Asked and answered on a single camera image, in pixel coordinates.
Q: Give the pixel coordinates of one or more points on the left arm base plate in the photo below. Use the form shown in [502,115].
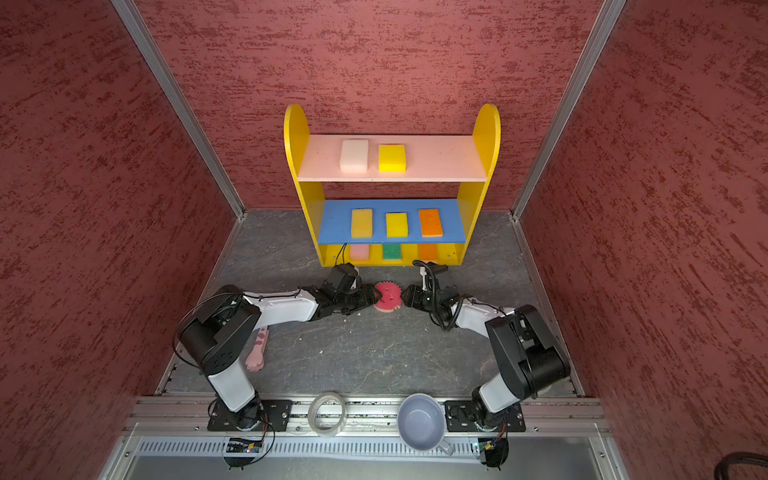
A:
[270,415]

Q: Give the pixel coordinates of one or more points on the yellow shelf pink blue boards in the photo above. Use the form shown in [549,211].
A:
[467,161]

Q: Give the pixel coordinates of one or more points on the beige white sponge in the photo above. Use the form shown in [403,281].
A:
[354,156]

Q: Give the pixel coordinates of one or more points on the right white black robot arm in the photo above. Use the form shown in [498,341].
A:
[528,356]

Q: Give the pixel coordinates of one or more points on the clear tape roll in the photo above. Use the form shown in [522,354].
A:
[327,414]

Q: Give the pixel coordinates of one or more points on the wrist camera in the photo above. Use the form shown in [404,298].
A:
[425,273]
[343,276]

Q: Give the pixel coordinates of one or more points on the lavender mug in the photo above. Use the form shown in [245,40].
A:
[422,425]

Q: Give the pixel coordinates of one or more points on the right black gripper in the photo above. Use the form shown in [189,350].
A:
[413,297]

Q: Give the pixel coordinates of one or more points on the small yellow square sponge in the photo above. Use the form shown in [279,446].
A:
[397,225]

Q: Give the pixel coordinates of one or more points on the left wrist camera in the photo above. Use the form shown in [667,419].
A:
[343,276]

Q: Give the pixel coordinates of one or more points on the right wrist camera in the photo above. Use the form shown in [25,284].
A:
[425,273]

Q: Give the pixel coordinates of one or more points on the orange sponge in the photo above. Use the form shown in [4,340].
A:
[428,253]
[430,223]

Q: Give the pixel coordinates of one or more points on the long yellow sponge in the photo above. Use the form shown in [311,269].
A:
[361,226]

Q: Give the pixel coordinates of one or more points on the round pink smiley sponge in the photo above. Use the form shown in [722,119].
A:
[390,297]

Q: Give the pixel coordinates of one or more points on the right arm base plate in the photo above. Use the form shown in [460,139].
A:
[467,416]

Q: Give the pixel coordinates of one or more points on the aluminium front rail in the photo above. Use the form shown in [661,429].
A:
[188,415]

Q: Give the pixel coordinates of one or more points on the green sponge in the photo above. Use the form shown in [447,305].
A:
[391,252]

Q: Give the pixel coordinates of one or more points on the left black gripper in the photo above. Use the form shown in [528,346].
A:
[365,301]

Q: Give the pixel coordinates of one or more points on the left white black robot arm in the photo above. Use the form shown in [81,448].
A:
[215,332]

